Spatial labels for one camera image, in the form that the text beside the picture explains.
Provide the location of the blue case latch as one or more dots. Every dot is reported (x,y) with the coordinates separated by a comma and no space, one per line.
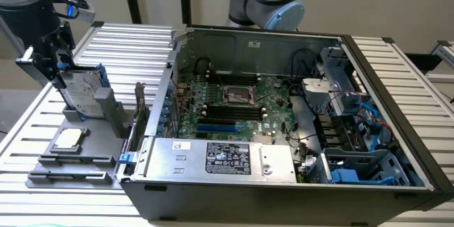
(127,158)

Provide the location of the black expansion slot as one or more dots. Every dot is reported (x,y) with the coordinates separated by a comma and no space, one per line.
(215,121)

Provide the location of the CPU socket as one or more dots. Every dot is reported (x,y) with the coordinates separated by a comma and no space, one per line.
(238,94)

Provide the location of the grey plastic air shroud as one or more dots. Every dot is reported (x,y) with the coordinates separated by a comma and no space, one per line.
(305,118)

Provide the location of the white case sticker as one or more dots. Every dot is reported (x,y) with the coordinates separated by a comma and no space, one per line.
(254,43)

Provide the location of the green graphics card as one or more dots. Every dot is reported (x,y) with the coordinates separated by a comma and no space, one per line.
(141,115)

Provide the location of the silver power supply unit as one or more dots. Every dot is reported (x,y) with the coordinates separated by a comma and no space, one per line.
(198,163)

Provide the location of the disk bay with blue latch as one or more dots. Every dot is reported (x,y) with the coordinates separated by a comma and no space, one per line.
(358,167)

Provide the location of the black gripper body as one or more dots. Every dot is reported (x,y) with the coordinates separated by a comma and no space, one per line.
(32,22)

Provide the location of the grey metal disk bay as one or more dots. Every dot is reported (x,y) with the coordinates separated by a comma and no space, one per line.
(335,83)

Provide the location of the grey parts rack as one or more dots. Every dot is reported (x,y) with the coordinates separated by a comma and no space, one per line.
(88,142)

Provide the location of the green motherboard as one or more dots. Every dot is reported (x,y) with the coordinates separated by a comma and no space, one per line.
(273,123)

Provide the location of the silver chipset heatsink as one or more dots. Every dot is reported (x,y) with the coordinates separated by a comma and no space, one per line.
(265,139)

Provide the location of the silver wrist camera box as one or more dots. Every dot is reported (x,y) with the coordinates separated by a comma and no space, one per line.
(84,13)

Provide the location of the black open PC case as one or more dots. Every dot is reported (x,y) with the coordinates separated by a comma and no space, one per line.
(270,203)

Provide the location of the black RAM slot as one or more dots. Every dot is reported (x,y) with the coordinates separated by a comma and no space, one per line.
(234,74)
(234,80)
(234,77)
(235,110)
(234,84)
(234,118)
(234,114)
(235,107)

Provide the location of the RAM stick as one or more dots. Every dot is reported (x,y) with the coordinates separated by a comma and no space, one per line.
(67,177)
(76,160)

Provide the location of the hard disk with blue rails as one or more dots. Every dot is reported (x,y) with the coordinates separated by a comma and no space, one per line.
(82,91)

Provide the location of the metal slat side table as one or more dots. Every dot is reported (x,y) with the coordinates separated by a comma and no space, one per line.
(444,62)

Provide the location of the silver CPU chip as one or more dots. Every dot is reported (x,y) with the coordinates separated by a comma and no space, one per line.
(70,138)

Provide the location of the blue expansion slot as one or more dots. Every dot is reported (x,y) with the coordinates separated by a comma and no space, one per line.
(217,128)

